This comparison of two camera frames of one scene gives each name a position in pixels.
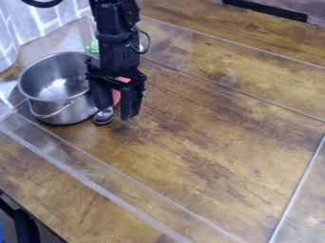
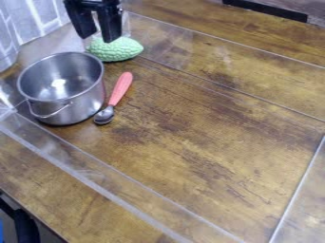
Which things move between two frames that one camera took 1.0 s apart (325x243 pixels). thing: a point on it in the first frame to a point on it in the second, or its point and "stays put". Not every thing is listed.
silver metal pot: [55, 87] stays put
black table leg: [25, 225] stays put
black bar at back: [302, 17] stays put
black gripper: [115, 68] to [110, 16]
